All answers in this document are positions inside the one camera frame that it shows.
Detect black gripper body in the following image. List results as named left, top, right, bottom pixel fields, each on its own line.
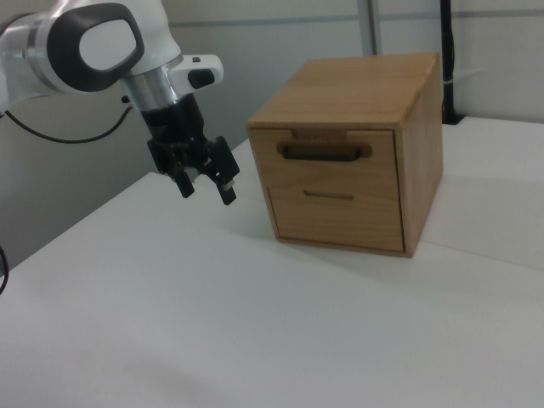
left=141, top=93, right=208, bottom=146

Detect black metal drawer handle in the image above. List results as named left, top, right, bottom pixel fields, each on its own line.
left=275, top=142, right=373, bottom=163

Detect wooden drawer with handle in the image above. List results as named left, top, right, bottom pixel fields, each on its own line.
left=248, top=127, right=401, bottom=191

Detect wooden drawer with slot pull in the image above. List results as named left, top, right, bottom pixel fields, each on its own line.
left=267, top=183, right=405, bottom=252

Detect wooden two-drawer cabinet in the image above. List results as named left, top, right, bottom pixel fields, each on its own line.
left=246, top=51, right=445, bottom=259

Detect black vertical pole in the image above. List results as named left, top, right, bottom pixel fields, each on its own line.
left=439, top=0, right=467, bottom=127

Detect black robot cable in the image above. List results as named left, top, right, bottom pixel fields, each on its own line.
left=0, top=98, right=133, bottom=298

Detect grey partition frame post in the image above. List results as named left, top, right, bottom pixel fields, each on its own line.
left=362, top=0, right=380, bottom=57

